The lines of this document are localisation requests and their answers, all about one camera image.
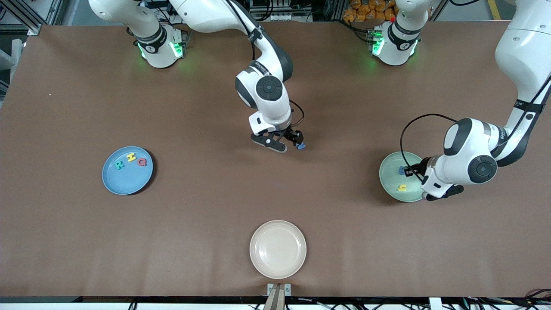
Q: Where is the black equipment rack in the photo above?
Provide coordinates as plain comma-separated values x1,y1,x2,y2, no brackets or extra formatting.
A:
248,0,315,22

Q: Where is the orange snack bag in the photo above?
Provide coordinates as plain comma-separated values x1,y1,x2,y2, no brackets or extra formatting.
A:
343,0,399,23

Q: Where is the blue plate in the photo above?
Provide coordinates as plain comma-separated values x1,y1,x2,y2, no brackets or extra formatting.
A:
102,146,154,195

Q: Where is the green plate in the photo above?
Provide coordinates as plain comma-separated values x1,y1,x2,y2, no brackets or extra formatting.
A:
379,151,427,203

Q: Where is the beige plate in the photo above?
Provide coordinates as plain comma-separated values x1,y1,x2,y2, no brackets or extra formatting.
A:
249,220,307,279

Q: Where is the aluminium frame profile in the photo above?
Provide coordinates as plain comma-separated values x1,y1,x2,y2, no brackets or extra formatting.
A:
0,0,43,36

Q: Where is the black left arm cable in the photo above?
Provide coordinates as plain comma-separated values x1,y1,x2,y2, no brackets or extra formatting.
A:
399,73,551,181

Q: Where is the metal table edge bracket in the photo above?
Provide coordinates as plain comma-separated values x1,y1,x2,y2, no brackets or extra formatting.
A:
267,283,291,298

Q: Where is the grey side fixture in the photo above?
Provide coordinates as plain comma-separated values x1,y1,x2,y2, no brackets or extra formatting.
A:
0,39,22,100

